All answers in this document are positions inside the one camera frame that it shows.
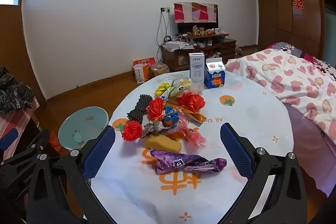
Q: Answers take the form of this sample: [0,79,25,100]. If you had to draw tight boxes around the yellow white snack packet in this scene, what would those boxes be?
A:
[161,79,193,104]

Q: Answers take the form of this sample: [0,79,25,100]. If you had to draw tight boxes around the white printed tablecloth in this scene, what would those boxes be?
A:
[89,70,294,224]

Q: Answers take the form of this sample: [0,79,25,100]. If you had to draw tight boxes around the brown wooden wardrobe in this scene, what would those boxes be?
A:
[241,0,336,67]

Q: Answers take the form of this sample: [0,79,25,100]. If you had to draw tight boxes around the pink heart print blanket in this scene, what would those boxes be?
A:
[226,46,336,140]

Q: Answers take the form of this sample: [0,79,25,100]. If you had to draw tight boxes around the purple bed sheet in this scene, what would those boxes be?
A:
[285,102,336,198]

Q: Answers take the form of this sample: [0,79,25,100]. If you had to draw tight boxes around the orange snack wrapper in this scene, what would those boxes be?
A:
[168,103,206,125]

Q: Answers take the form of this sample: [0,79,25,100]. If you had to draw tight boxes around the blue white milk carton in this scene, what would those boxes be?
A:
[204,57,226,89]

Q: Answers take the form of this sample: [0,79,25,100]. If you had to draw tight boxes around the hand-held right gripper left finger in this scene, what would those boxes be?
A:
[26,125,116,224]

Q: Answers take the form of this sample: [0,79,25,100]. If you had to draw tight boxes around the wooden television cabinet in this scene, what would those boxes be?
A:
[161,33,237,73]

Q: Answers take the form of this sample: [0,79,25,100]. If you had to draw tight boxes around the orange cardboard box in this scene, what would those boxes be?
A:
[133,57,156,75]

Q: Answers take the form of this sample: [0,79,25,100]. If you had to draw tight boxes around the red crinkled wrapper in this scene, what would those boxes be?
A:
[146,97,166,121]

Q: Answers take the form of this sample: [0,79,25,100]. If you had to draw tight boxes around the red plastic bag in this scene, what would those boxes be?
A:
[176,92,206,112]

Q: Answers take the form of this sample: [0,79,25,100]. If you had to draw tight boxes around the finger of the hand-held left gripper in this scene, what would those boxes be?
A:
[0,129,51,170]

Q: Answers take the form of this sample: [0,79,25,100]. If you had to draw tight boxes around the red pink patchwork cloth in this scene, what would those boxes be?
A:
[173,2,218,23]

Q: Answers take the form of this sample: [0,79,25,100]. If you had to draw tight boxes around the pink striped cloth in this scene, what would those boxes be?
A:
[0,101,40,159]

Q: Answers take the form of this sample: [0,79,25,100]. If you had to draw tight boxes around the purple foil wrapper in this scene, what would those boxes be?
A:
[150,149,227,175]

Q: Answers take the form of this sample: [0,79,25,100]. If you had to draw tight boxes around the white paper bag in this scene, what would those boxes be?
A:
[134,64,150,83]

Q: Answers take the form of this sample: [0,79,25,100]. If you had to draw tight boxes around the white flat box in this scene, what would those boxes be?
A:
[164,42,184,50]

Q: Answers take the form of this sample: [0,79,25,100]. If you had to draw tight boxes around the tall white carton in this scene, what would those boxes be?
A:
[189,53,205,85]

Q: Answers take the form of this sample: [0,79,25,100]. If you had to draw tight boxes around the pink clear plastic wrapper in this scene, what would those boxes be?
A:
[178,119,206,147]

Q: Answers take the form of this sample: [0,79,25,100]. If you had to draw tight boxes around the black plastic bag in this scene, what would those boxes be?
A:
[0,67,36,113]

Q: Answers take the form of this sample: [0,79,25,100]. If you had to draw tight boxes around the blue snack packet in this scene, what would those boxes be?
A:
[163,105,180,126]

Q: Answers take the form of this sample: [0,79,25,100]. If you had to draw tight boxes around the brown wooden door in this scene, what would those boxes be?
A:
[0,4,48,109]

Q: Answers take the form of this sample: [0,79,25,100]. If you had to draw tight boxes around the light blue bin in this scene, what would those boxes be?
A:
[58,106,109,150]

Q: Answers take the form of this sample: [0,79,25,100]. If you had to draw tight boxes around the black television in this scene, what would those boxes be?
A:
[177,4,218,34]

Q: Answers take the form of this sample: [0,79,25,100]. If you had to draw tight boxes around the yellow bucket in plastic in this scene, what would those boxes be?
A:
[151,62,168,79]

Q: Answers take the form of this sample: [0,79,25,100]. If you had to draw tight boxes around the hanging white cables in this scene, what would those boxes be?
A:
[156,7,172,64]

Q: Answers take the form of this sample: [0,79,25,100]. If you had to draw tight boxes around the orange cloth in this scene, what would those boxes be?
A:
[49,131,63,153]

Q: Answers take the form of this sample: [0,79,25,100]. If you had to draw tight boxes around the clear plastic wrap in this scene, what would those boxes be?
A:
[190,82,205,94]

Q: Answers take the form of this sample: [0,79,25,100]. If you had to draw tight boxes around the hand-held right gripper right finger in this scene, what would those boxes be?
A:
[219,122,308,224]

